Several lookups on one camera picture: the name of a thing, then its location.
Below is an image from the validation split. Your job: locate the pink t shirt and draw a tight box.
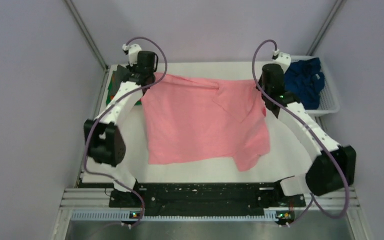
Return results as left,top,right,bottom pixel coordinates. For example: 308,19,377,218
141,74,270,172

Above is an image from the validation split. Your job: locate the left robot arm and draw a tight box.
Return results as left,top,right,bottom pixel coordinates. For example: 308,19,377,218
83,50,159,207

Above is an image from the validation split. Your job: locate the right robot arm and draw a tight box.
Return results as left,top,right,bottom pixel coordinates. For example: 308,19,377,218
259,63,357,206

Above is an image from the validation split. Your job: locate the grey folded t shirt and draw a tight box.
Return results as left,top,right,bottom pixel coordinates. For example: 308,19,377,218
111,65,132,84

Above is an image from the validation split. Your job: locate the blue t shirt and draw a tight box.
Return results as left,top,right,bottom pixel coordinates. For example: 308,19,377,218
284,57,325,110

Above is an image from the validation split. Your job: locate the green folded t shirt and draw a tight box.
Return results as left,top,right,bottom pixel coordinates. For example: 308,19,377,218
105,78,129,106

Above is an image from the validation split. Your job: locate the white plastic basket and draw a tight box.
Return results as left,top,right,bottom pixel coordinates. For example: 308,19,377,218
291,55,340,117

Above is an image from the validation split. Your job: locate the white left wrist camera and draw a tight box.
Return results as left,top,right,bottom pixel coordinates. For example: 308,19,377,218
122,44,142,66

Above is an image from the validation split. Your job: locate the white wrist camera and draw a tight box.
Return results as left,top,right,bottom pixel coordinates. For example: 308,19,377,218
122,44,142,66
272,49,292,73

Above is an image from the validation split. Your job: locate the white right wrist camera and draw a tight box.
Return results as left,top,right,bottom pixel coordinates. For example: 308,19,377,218
272,49,292,73

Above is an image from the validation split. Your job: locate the left aluminium frame post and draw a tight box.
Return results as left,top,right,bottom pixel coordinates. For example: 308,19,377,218
63,0,108,70

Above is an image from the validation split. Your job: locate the aluminium frame post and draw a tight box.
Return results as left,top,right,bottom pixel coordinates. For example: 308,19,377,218
63,0,108,70
306,0,347,56

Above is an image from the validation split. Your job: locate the right aluminium frame post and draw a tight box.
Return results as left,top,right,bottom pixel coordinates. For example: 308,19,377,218
306,0,347,56

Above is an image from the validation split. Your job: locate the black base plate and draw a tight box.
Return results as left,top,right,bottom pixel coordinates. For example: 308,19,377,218
109,182,306,217

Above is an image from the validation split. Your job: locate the white cable duct rail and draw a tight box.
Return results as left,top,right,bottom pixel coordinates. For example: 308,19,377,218
70,209,278,222

